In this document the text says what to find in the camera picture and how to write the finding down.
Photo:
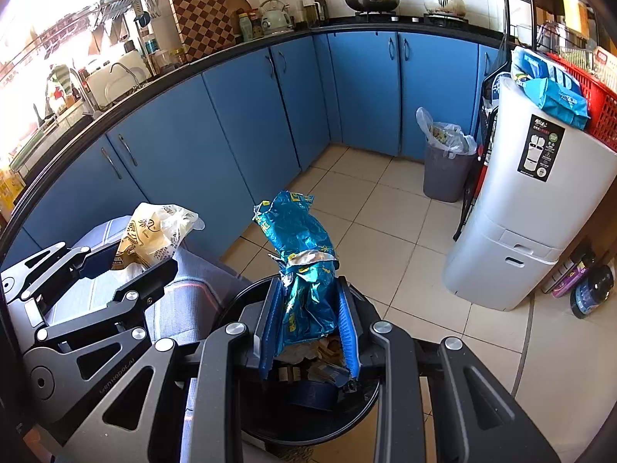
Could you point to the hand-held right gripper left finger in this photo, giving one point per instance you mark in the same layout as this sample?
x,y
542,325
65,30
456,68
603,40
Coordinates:
x,y
270,328

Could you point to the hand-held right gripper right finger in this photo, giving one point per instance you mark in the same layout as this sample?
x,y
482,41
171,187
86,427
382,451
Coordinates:
x,y
349,337

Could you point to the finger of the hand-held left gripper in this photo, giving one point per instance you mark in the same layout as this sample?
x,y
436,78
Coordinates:
x,y
99,260
144,279

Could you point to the clear printed plastic wrapper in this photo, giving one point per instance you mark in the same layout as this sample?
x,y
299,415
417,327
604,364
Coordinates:
x,y
144,241

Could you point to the torn blue cardboard box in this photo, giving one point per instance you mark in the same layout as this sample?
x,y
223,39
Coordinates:
x,y
308,393

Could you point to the black trash bin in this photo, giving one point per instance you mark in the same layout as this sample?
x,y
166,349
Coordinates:
x,y
313,427

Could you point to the teal foil wrapper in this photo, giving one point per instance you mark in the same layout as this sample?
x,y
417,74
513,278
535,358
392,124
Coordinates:
x,y
294,231

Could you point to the grey trash bin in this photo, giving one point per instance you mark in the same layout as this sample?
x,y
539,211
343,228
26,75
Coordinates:
x,y
448,178

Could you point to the blue checked tablecloth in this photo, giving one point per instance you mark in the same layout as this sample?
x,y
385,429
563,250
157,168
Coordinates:
x,y
202,289

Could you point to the yellow package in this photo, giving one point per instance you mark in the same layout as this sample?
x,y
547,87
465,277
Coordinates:
x,y
9,188

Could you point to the blue kitchen cabinets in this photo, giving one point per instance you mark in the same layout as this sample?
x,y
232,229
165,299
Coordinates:
x,y
193,144

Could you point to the metal sink faucet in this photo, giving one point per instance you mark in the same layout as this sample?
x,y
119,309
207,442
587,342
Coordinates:
x,y
82,84

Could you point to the green striped towel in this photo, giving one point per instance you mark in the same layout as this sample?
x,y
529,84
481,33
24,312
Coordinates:
x,y
60,82

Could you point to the white dish rack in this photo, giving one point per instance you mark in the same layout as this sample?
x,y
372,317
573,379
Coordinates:
x,y
115,77

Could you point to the white storage appliance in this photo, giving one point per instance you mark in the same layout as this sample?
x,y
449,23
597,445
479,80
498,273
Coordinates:
x,y
520,231

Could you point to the clear plastic bin liner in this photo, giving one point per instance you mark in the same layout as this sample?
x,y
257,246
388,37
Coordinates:
x,y
426,125

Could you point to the purple detergent bottle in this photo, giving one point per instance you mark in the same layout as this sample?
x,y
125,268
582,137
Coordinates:
x,y
571,279

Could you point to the dark round container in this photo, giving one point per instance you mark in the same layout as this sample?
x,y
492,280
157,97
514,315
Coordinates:
x,y
593,294

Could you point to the checkered wooden cutting board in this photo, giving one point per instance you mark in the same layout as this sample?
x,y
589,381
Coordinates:
x,y
202,24

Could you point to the green bottle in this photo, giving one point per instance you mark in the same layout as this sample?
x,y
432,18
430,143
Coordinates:
x,y
246,26

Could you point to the black metal shelf rack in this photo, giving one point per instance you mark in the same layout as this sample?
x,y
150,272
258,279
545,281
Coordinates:
x,y
488,91

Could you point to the round wooden board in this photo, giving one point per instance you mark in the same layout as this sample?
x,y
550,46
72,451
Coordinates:
x,y
238,5

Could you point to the pale green kettle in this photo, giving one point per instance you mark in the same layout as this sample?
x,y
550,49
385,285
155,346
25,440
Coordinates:
x,y
275,19

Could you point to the black kitchen countertop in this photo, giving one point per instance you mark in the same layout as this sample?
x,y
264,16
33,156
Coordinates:
x,y
337,26

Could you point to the light blue packet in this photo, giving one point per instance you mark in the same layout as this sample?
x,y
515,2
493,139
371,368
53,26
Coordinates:
x,y
554,101

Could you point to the clear glass bottle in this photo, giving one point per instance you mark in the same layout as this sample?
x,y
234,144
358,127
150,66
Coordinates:
x,y
308,12

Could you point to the dark oil bottle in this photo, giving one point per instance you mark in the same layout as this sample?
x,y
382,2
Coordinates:
x,y
320,7

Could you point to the black gas stove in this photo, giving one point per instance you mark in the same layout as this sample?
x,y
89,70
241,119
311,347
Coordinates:
x,y
409,18

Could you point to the blue and white packet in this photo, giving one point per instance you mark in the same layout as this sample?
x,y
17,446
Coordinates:
x,y
530,65

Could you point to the red plastic basket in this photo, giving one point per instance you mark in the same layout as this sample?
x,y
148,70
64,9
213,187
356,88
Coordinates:
x,y
602,115

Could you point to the white ceramic pot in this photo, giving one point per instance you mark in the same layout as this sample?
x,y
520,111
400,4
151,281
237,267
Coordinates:
x,y
443,2

